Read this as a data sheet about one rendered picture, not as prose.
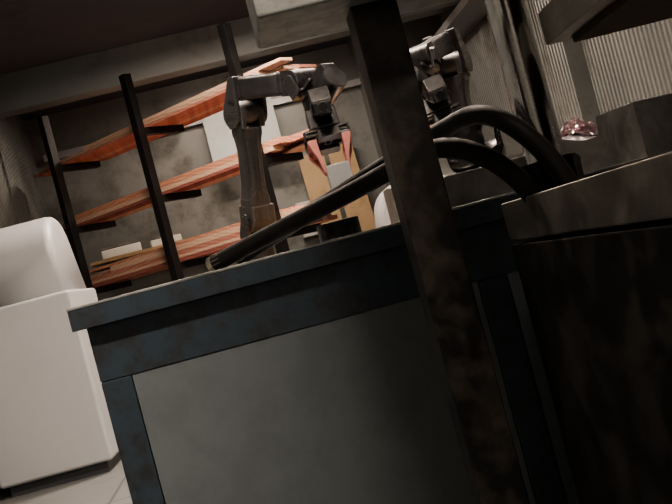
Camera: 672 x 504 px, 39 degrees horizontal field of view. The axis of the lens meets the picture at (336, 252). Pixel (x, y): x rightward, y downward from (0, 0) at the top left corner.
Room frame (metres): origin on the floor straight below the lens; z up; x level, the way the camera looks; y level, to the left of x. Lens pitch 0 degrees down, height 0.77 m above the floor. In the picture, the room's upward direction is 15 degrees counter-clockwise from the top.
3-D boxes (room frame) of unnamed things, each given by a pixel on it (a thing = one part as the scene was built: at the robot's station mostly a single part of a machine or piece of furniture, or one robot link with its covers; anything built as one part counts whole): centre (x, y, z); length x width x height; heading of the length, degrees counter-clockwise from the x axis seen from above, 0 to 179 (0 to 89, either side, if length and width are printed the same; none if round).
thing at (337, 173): (2.05, -0.05, 0.94); 0.13 x 0.05 x 0.05; 4
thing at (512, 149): (1.93, -0.29, 0.87); 0.50 x 0.26 x 0.14; 4
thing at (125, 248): (8.76, 1.92, 1.35); 0.40 x 0.38 x 0.10; 96
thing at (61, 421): (5.19, 1.70, 0.70); 0.70 x 0.63 x 1.39; 6
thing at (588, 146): (2.04, -0.64, 0.86); 0.50 x 0.26 x 0.11; 21
